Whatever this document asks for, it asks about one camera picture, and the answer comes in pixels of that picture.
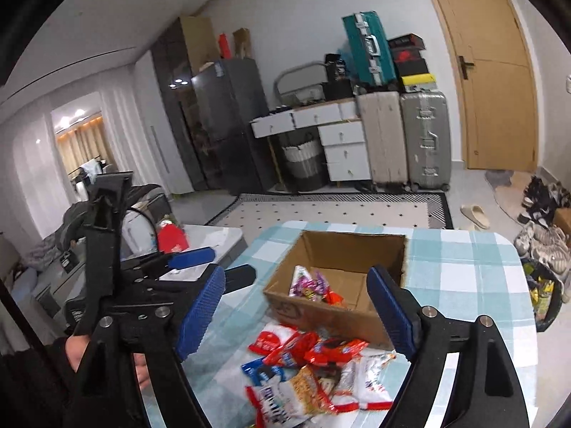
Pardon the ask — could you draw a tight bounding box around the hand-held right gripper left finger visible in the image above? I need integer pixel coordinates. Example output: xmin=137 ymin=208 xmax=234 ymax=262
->
xmin=67 ymin=265 xmax=226 ymax=428

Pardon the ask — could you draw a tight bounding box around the purple white snack packet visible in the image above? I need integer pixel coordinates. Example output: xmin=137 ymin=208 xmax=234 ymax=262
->
xmin=289 ymin=265 xmax=332 ymax=299

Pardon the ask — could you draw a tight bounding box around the person's left forearm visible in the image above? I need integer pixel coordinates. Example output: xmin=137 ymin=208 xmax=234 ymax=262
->
xmin=0 ymin=338 xmax=83 ymax=428

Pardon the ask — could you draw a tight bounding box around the stack of black boxes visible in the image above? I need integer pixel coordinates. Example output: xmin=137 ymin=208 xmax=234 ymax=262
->
xmin=387 ymin=33 xmax=431 ymax=86

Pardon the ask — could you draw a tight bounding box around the black trash bin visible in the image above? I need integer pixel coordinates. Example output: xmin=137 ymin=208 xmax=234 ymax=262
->
xmin=521 ymin=259 xmax=564 ymax=333

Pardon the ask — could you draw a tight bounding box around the yellow box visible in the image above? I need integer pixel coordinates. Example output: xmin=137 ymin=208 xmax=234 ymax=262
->
xmin=400 ymin=74 xmax=439 ymax=93

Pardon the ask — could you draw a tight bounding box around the white curtain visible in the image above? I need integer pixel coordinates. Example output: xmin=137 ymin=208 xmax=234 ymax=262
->
xmin=0 ymin=51 xmax=197 ymax=250

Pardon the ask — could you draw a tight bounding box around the black white patterned rug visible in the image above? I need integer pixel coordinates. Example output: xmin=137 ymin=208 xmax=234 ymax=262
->
xmin=206 ymin=193 xmax=454 ymax=231

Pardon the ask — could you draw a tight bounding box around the brown cardboard box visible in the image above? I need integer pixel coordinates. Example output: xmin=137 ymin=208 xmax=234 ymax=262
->
xmin=263 ymin=231 xmax=409 ymax=351

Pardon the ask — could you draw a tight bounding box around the pile of shoes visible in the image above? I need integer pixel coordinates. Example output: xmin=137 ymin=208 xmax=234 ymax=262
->
xmin=513 ymin=175 xmax=571 ymax=304

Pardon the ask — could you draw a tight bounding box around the black refrigerator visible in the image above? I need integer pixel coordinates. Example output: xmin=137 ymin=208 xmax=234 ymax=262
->
xmin=191 ymin=58 xmax=276 ymax=195

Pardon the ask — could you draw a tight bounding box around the blue white checked tablecloth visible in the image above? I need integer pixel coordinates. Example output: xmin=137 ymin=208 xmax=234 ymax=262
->
xmin=145 ymin=220 xmax=532 ymax=428

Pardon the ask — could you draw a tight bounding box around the brown paper bag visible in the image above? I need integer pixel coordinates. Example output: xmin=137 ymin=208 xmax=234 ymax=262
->
xmin=232 ymin=27 xmax=253 ymax=60

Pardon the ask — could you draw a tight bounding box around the beige suitcase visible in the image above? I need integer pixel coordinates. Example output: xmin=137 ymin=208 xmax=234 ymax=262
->
xmin=357 ymin=91 xmax=409 ymax=192

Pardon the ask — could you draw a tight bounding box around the dark tall cabinet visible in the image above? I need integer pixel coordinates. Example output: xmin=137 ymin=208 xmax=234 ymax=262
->
xmin=151 ymin=17 xmax=210 ymax=193

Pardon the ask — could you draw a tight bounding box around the teal suitcase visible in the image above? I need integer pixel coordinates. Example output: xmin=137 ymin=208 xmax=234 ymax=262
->
xmin=342 ymin=10 xmax=398 ymax=88

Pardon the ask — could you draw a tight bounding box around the white desk with drawers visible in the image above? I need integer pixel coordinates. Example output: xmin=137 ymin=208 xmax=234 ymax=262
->
xmin=250 ymin=98 xmax=374 ymax=184

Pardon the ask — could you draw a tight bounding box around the red bottle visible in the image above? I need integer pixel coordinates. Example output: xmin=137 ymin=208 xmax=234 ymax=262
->
xmin=218 ymin=31 xmax=235 ymax=60

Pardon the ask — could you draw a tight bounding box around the grey metal frame chair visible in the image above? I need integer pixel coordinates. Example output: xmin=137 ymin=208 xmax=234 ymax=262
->
xmin=273 ymin=62 xmax=328 ymax=108

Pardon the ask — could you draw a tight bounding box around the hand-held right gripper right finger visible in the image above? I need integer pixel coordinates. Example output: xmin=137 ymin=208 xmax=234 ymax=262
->
xmin=368 ymin=265 xmax=531 ymax=428

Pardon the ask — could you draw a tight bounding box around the tall flat cardboard carton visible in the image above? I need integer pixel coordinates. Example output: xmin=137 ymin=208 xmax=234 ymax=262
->
xmin=180 ymin=15 xmax=220 ymax=75

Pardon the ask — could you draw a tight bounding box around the red blue snack packet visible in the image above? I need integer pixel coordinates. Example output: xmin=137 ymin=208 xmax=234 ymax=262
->
xmin=241 ymin=325 xmax=398 ymax=428

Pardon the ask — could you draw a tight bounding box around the grey beige door mat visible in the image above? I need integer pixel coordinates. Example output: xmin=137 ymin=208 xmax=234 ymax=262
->
xmin=484 ymin=169 xmax=538 ymax=220

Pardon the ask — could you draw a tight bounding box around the wooden door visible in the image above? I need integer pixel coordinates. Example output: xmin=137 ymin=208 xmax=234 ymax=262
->
xmin=416 ymin=0 xmax=540 ymax=174

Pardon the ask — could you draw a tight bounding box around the silver suitcase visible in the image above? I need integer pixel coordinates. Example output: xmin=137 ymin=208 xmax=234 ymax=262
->
xmin=399 ymin=90 xmax=452 ymax=192

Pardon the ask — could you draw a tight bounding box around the white side table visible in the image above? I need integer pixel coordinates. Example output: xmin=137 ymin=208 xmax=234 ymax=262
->
xmin=176 ymin=224 xmax=245 ymax=279

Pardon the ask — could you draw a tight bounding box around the beige slipper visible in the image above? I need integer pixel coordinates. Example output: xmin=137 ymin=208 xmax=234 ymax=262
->
xmin=459 ymin=204 xmax=492 ymax=231

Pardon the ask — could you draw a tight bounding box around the person's left hand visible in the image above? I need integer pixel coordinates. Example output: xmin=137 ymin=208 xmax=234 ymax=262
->
xmin=66 ymin=336 xmax=151 ymax=391

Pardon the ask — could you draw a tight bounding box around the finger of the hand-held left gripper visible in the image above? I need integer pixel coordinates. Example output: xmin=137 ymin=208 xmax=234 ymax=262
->
xmin=223 ymin=264 xmax=257 ymax=296
xmin=120 ymin=246 xmax=216 ymax=274

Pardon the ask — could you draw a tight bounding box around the black door handle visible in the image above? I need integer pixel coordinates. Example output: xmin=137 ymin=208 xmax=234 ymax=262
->
xmin=457 ymin=55 xmax=476 ymax=81

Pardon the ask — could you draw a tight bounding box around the red bag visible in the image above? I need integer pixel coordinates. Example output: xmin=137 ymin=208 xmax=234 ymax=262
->
xmin=157 ymin=220 xmax=189 ymax=254

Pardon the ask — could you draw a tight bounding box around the grey white laundry basket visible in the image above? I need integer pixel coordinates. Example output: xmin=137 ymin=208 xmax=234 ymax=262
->
xmin=280 ymin=136 xmax=327 ymax=191

